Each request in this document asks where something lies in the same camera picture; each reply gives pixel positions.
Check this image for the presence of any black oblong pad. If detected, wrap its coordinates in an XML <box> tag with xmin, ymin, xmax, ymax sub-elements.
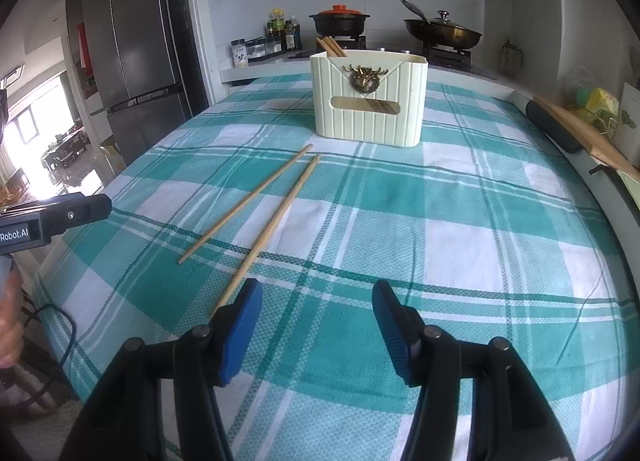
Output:
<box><xmin>525</xmin><ymin>102</ymin><xmax>583</xmax><ymax>154</ymax></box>

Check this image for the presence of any person's left hand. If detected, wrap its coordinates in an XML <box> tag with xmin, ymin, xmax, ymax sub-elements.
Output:
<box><xmin>0</xmin><ymin>266</ymin><xmax>25</xmax><ymax>366</ymax></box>

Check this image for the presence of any black cable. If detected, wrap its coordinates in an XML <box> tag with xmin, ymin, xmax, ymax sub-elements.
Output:
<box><xmin>20</xmin><ymin>301</ymin><xmax>77</xmax><ymax>409</ymax></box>

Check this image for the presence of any grey refrigerator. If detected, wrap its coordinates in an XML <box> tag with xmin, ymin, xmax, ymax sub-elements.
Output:
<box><xmin>66</xmin><ymin>0</ymin><xmax>196</xmax><ymax>167</ymax></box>

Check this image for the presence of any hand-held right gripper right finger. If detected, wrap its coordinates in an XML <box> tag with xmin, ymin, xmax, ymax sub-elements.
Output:
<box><xmin>371</xmin><ymin>279</ymin><xmax>576</xmax><ymax>461</ymax></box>

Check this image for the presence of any pale green board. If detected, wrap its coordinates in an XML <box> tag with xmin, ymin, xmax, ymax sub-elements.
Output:
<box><xmin>619</xmin><ymin>172</ymin><xmax>640</xmax><ymax>214</ymax></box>

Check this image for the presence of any plastic bag with yellow items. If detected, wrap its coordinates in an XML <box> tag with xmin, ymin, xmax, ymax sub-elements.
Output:
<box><xmin>567</xmin><ymin>66</ymin><xmax>621</xmax><ymax>117</ymax></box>

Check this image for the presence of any dark sauce bottle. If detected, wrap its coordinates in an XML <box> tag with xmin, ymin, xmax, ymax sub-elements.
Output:
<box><xmin>285</xmin><ymin>15</ymin><xmax>302</xmax><ymax>51</ymax></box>

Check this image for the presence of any black gas stove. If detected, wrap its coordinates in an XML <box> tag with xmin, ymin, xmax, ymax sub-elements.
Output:
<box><xmin>287</xmin><ymin>35</ymin><xmax>498</xmax><ymax>79</ymax></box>

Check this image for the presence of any black clay pot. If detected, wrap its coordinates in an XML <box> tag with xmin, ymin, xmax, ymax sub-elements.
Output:
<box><xmin>309</xmin><ymin>12</ymin><xmax>372</xmax><ymax>37</ymax></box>

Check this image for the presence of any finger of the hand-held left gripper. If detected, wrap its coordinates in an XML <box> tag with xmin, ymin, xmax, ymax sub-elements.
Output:
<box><xmin>37</xmin><ymin>194</ymin><xmax>113</xmax><ymax>237</ymax></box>

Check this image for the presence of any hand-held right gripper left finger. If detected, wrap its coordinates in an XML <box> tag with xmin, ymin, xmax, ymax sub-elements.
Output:
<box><xmin>59</xmin><ymin>278</ymin><xmax>264</xmax><ymax>461</ymax></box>

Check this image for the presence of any glass wok lid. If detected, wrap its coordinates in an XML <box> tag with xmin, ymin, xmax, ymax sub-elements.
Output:
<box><xmin>425</xmin><ymin>10</ymin><xmax>468</xmax><ymax>31</ymax></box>

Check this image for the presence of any cream ribbed utensil holder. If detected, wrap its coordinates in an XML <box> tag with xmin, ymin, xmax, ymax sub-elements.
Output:
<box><xmin>309</xmin><ymin>51</ymin><xmax>428</xmax><ymax>148</ymax></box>

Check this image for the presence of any wooden cutting board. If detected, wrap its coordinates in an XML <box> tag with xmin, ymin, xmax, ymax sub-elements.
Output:
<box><xmin>532</xmin><ymin>95</ymin><xmax>640</xmax><ymax>177</ymax></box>

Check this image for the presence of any dark wok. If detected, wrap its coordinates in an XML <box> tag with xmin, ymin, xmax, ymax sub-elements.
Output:
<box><xmin>399</xmin><ymin>0</ymin><xmax>484</xmax><ymax>49</ymax></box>

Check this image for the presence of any teal checked tablecloth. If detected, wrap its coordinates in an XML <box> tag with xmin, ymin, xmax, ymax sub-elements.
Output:
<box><xmin>32</xmin><ymin>72</ymin><xmax>640</xmax><ymax>461</ymax></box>

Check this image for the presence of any red wall sign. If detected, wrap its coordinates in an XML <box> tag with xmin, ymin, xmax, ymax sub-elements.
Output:
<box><xmin>76</xmin><ymin>22</ymin><xmax>95</xmax><ymax>77</ymax></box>

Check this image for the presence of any dark dining table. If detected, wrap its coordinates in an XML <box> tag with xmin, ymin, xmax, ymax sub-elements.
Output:
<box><xmin>42</xmin><ymin>134</ymin><xmax>93</xmax><ymax>177</ymax></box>

